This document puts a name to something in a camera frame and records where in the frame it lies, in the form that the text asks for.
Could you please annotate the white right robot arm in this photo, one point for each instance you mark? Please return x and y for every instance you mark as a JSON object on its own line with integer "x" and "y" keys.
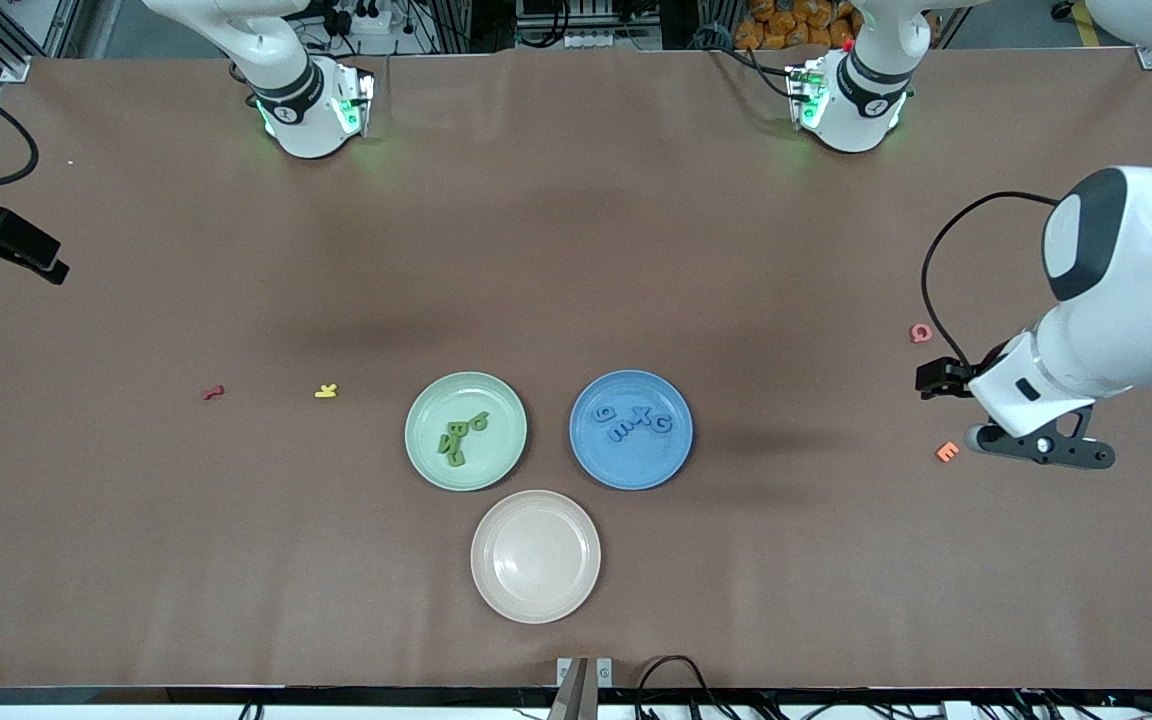
{"x": 306, "y": 100}

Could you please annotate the orange snack bag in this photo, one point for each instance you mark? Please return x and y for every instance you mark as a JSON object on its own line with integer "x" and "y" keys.
{"x": 786, "y": 25}

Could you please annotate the pink letter Q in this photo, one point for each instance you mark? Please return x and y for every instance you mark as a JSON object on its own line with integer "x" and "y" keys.
{"x": 914, "y": 334}

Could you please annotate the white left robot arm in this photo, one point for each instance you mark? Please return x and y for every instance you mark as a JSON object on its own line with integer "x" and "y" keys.
{"x": 1126, "y": 250}

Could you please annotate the white power strip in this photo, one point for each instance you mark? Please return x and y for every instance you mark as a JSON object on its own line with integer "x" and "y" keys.
{"x": 368, "y": 18}

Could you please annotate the grey power strip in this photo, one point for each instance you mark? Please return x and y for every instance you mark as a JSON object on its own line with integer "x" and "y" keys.
{"x": 596, "y": 40}

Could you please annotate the dark red letter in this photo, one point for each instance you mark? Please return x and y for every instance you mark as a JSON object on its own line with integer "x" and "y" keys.
{"x": 213, "y": 393}

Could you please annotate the green letter B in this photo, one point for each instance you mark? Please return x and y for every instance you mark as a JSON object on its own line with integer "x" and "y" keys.
{"x": 457, "y": 430}

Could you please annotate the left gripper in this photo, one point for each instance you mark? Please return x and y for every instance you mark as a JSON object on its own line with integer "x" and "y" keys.
{"x": 948, "y": 378}

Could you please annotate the blue plate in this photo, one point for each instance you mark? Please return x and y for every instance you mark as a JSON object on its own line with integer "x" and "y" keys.
{"x": 636, "y": 465}

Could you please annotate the blue letter E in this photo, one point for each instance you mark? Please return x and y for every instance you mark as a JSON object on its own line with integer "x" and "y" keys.
{"x": 621, "y": 432}

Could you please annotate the blue lowercase letter g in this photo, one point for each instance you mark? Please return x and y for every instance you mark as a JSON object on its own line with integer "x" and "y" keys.
{"x": 604, "y": 414}

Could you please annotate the green round lowercase letter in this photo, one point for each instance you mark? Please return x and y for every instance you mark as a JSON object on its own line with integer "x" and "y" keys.
{"x": 474, "y": 423}

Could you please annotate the beige pink plate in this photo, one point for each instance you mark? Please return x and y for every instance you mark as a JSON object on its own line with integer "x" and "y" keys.
{"x": 536, "y": 556}

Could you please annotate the metal table clamp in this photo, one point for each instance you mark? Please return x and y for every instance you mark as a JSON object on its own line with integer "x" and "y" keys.
{"x": 581, "y": 690}

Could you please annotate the orange letter E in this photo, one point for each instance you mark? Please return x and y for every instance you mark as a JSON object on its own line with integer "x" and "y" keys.
{"x": 948, "y": 452}

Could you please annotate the green plate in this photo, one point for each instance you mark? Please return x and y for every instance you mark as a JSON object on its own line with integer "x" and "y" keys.
{"x": 496, "y": 455}

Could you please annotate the yellow letter K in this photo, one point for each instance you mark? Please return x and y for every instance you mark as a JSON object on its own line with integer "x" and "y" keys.
{"x": 326, "y": 391}

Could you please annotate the blue letter X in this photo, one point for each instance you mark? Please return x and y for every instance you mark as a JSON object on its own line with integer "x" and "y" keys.
{"x": 642, "y": 418}

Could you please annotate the green letter Z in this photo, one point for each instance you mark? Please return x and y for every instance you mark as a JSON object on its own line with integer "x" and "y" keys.
{"x": 455, "y": 459}

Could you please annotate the blue capital letter G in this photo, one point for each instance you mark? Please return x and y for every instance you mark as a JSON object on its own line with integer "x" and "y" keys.
{"x": 652, "y": 424}

